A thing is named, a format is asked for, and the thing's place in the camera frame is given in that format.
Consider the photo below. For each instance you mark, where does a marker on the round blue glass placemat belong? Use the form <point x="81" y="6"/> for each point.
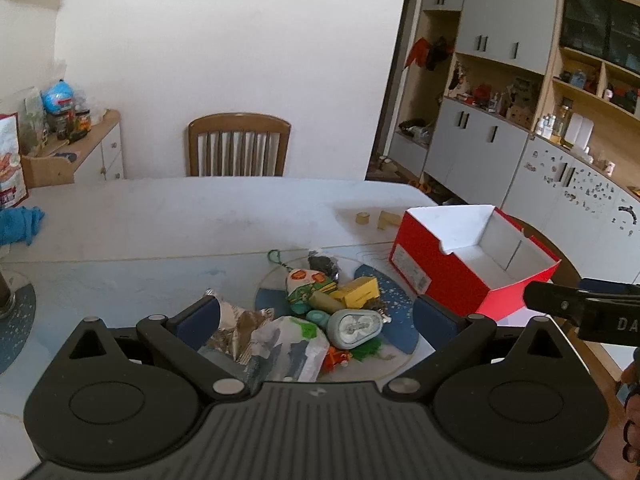
<point x="394" y="305"/>

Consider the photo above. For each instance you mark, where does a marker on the person right hand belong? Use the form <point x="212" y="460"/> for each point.
<point x="631" y="450"/>

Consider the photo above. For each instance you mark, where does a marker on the wooden chair at far side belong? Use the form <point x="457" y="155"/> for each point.
<point x="237" y="145"/>

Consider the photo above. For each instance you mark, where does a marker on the cardboard box on sideboard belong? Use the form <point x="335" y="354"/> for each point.
<point x="40" y="172"/>

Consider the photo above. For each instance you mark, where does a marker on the grey oval tin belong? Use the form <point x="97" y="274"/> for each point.
<point x="350" y="328"/>

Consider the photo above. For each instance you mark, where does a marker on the dark snack packet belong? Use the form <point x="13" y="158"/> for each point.
<point x="326" y="264"/>

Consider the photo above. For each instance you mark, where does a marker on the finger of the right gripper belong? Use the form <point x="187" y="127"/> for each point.
<point x="608" y="287"/>
<point x="556" y="300"/>

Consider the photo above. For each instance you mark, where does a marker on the yellow rectangular box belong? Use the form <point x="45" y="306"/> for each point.
<point x="355" y="294"/>

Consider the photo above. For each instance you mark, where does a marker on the blue helmet toy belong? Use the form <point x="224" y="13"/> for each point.
<point x="58" y="97"/>

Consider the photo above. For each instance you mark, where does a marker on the green tassel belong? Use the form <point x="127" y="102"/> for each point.
<point x="375" y="348"/>

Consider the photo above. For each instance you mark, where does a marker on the red white snack bag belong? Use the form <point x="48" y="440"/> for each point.
<point x="13" y="189"/>

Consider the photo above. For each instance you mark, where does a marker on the small wooden block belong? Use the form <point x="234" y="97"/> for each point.
<point x="362" y="218"/>

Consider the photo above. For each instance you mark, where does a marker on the large white wall cabinet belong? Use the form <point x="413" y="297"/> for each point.
<point x="528" y="105"/>

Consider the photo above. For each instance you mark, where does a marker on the red cardboard shoe box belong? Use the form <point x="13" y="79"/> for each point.
<point x="470" y="259"/>

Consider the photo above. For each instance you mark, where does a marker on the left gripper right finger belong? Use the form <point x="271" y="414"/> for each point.
<point x="458" y="342"/>

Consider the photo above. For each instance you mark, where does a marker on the teal carabiner clip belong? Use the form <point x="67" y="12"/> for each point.
<point x="318" y="317"/>

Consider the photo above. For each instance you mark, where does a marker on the green white plush sachet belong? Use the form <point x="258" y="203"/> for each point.
<point x="301" y="284"/>

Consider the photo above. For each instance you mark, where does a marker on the white sideboard with drawers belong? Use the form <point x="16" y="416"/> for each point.
<point x="98" y="155"/>

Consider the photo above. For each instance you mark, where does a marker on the wooden chair beside box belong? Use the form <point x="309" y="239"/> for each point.
<point x="566" y="275"/>

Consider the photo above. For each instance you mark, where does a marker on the blue cloth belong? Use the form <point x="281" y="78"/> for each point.
<point x="20" y="224"/>

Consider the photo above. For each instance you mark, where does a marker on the white green plastic bag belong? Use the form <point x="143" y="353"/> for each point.
<point x="286" y="350"/>

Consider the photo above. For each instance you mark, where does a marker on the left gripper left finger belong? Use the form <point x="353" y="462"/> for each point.
<point x="176" y="342"/>

